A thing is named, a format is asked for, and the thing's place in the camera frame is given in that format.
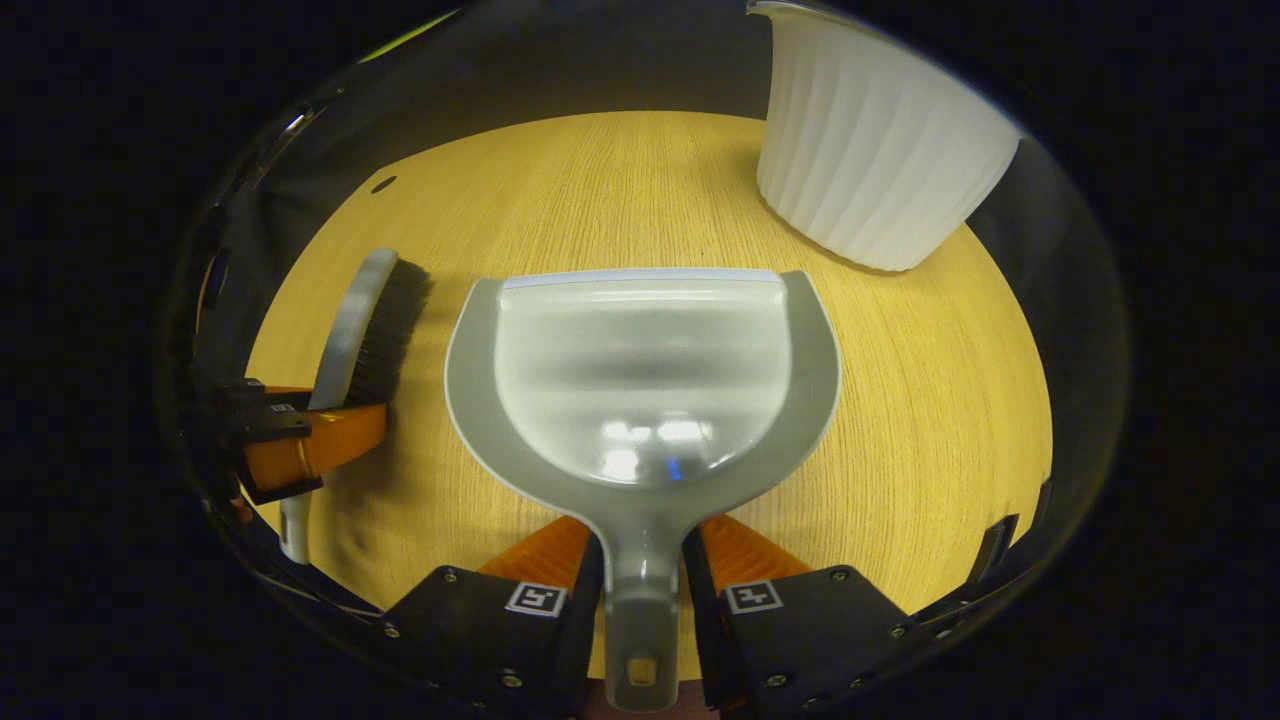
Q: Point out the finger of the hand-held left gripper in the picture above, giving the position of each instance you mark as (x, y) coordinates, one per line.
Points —
(245, 390)
(330, 445)

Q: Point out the white ribbed garbage bin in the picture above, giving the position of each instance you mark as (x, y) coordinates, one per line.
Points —
(870, 150)

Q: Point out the wooden desktop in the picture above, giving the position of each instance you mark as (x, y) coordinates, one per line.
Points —
(950, 420)

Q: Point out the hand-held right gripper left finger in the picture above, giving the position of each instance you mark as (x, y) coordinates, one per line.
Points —
(490, 640)

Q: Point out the small white broom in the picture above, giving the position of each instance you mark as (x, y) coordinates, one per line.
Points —
(350, 330)

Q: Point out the grey dustpan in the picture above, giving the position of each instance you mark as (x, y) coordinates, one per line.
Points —
(640, 380)

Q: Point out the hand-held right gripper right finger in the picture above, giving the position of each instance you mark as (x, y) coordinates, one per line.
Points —
(800, 640)

